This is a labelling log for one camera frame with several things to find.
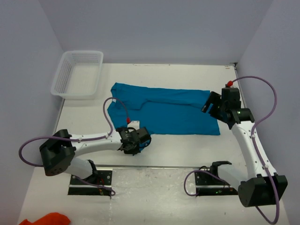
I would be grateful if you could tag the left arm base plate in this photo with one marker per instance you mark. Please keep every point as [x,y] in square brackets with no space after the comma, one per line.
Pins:
[101,184]

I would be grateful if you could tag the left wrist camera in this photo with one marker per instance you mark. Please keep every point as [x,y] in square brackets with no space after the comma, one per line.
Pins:
[133,124]

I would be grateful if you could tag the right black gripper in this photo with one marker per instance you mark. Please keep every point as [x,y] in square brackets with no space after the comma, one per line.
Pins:
[213,104]

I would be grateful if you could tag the blue t shirt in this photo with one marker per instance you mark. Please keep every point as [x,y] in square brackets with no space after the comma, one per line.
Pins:
[162,111]

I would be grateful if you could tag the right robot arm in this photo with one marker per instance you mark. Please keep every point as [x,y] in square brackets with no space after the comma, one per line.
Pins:
[261,185]

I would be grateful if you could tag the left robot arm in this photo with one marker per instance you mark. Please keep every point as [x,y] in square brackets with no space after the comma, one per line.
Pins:
[60,153]

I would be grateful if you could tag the white plastic basket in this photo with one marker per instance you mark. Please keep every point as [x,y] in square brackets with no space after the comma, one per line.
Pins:
[78,75]

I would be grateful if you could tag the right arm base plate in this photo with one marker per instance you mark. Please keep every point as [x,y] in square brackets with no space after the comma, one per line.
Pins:
[209,186]

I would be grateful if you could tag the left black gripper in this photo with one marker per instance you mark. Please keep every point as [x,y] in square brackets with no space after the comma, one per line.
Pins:
[128,145]

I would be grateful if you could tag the orange t shirt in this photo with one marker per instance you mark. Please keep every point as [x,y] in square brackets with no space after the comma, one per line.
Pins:
[49,219]

